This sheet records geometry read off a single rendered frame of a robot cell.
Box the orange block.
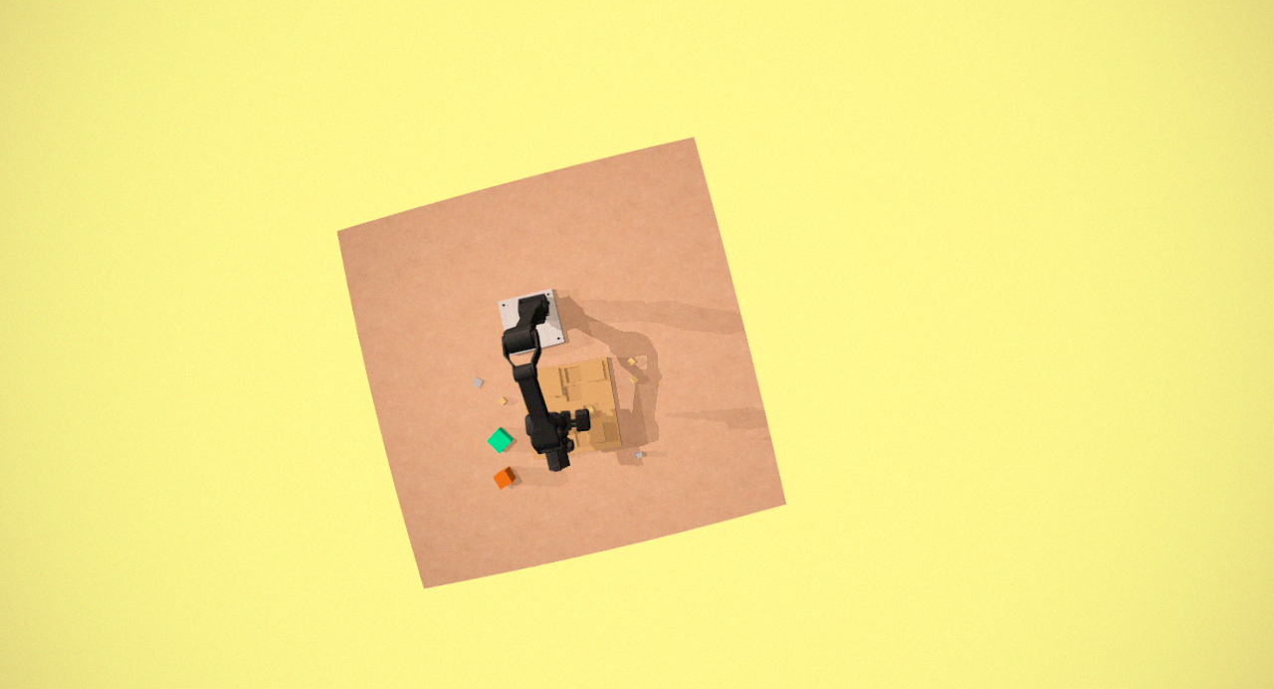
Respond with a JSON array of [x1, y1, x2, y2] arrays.
[[494, 467, 517, 490]]

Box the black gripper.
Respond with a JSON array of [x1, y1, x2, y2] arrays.
[[525, 409, 590, 436]]

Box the mint green block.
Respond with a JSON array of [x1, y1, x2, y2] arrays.
[[487, 427, 513, 453]]

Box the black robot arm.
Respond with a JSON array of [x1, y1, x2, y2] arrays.
[[502, 293, 575, 472]]

